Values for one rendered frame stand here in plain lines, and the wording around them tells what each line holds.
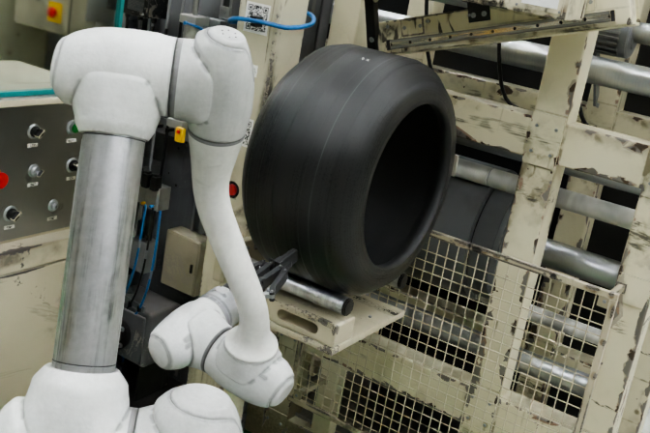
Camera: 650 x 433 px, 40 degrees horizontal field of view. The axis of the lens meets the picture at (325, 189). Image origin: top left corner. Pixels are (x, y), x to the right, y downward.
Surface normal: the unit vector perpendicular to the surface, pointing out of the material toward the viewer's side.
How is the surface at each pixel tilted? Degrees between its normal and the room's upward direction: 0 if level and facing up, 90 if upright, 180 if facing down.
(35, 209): 90
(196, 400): 6
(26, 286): 90
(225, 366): 95
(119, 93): 77
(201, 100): 107
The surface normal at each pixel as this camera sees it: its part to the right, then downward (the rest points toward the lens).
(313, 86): -0.26, -0.59
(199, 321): 0.22, -0.75
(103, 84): 0.07, 0.07
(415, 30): -0.54, 0.14
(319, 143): -0.44, -0.22
